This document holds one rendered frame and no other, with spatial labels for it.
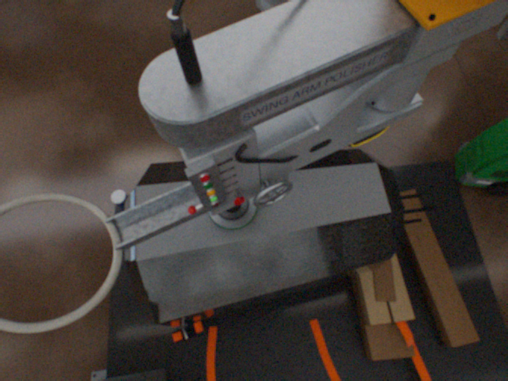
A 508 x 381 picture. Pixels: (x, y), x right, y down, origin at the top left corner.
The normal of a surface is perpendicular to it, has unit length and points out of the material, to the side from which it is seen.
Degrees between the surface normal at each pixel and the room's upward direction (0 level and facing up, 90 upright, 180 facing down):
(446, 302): 0
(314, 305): 0
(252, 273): 45
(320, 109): 40
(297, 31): 0
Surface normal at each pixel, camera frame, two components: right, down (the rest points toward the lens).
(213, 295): 0.08, 0.37
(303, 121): -0.12, -0.34
